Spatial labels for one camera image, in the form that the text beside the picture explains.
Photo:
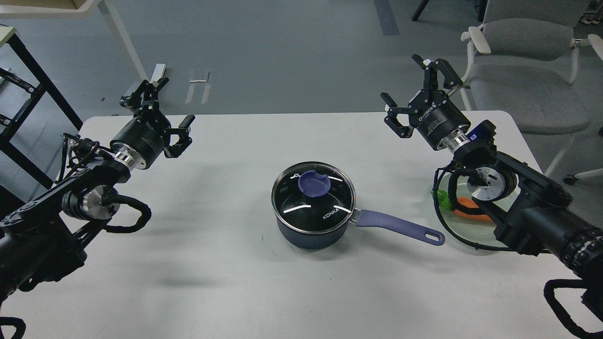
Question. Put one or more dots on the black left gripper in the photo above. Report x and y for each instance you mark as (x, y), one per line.
(149, 132)

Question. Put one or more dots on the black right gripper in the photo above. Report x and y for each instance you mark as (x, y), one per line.
(430, 111)

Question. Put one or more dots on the glass pot lid blue knob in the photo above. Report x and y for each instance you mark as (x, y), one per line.
(313, 197)

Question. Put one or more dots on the blue saucepan with handle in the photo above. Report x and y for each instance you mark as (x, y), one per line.
(361, 218)

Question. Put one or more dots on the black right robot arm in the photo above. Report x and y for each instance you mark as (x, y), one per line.
(529, 209)

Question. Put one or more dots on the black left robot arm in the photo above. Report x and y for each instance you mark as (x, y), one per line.
(45, 239)

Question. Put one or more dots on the grey office chair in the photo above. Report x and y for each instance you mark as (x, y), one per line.
(523, 59)

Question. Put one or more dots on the clear green glass plate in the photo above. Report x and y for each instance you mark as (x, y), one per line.
(477, 231)

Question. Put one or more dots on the black metal rack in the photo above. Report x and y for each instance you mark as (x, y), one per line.
(45, 86)

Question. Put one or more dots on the white desk with leg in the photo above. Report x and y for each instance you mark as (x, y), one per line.
(93, 57)

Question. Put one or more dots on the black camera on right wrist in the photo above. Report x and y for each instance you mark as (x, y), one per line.
(484, 131)

